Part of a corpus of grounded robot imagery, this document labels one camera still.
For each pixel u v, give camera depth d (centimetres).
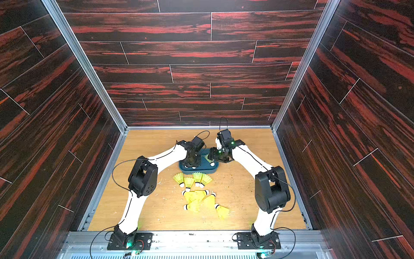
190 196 86
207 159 88
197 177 91
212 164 99
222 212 82
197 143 81
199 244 74
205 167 102
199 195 86
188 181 91
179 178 91
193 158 83
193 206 82
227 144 72
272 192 48
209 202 84
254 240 65
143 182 58
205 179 91
